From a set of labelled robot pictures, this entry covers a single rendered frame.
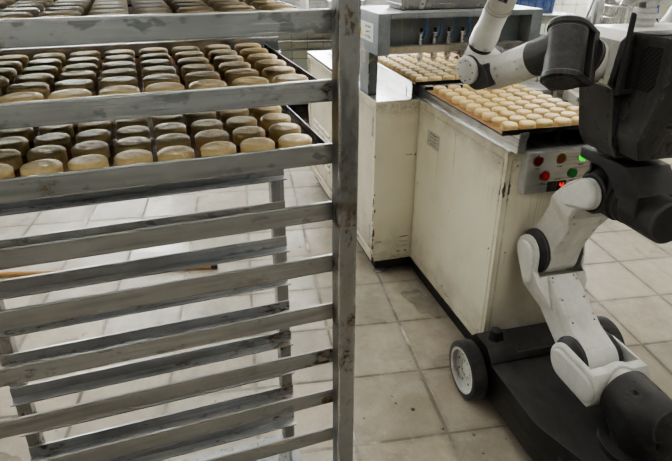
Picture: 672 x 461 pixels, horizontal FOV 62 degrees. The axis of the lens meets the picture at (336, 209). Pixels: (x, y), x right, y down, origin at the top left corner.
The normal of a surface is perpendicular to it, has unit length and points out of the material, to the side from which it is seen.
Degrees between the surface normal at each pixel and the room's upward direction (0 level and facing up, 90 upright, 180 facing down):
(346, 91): 90
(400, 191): 90
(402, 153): 90
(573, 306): 33
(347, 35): 90
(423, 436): 0
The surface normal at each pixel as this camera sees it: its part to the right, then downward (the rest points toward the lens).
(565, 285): 0.14, -0.54
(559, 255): 0.25, 0.58
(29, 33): 0.33, 0.40
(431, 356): 0.00, -0.91
